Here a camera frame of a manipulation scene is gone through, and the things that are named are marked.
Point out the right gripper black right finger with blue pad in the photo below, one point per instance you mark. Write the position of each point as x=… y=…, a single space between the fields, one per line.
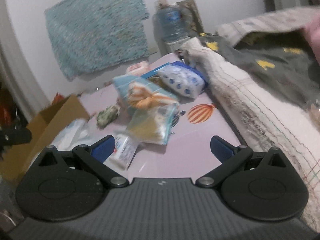
x=258 y=185

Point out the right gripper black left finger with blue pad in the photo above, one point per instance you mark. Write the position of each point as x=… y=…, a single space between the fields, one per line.
x=65 y=185

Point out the blue white box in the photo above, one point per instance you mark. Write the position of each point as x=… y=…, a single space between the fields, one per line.
x=154 y=71

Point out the white knotted plastic bag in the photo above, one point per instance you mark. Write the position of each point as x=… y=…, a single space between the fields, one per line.
x=74 y=134

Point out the brown cardboard box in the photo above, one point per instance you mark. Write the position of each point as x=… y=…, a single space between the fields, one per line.
x=44 y=128

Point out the white stitched quilt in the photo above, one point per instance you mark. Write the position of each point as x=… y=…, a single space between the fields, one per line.
x=263 y=117

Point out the small white strawberry tissue pack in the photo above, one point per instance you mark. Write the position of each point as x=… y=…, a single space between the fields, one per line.
x=124 y=150

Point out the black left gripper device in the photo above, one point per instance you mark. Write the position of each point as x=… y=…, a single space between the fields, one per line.
x=10 y=137

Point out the pink table mat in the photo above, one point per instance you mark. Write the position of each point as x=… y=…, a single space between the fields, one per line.
x=187 y=153

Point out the green floral scrunchie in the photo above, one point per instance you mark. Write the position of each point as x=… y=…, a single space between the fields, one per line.
x=107 y=116

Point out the red snack bag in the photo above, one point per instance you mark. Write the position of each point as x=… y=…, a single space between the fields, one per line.
x=57 y=98

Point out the clear zip bag yellow contents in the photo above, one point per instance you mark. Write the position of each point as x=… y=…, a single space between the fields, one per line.
x=152 y=125

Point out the orange striped knotted cloth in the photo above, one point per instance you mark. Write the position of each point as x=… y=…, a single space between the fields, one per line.
x=141 y=97

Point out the teal knitted cloth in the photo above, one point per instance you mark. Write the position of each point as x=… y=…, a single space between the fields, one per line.
x=121 y=84

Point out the grey blanket yellow patches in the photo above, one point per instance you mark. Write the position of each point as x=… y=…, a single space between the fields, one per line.
x=283 y=61

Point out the blue white wet wipes pack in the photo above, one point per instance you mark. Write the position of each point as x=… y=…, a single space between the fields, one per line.
x=182 y=79

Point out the pink red wet wipes pack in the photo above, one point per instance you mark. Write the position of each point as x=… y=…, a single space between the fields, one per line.
x=138 y=69

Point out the teal floral hanging cloth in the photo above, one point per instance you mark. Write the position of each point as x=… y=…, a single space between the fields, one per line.
x=89 y=36

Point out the white water dispenser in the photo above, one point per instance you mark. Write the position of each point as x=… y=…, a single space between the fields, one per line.
x=173 y=46

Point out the checked pink grey sheet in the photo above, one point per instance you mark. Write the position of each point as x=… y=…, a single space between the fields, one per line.
x=275 y=22

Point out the blue water jug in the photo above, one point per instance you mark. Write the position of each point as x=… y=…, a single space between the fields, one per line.
x=171 y=23

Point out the patterned folded board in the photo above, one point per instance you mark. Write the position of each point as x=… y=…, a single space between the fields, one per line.
x=191 y=17

